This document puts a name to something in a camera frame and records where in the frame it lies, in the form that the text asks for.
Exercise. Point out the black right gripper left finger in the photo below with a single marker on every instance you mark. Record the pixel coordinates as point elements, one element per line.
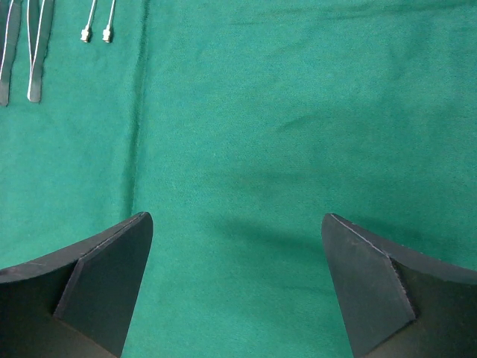
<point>77,301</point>

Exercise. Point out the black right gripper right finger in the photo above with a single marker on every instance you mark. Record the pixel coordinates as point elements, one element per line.
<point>395,301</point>

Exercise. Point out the dark green surgical drape cloth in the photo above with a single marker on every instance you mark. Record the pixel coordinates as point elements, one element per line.
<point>238,125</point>

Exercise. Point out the curved steel needle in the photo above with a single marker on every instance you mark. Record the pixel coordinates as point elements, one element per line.
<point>107,34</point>
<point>85,33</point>

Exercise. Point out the steel tweezers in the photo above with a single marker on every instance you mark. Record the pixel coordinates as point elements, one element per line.
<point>39,23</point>
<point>10,26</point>

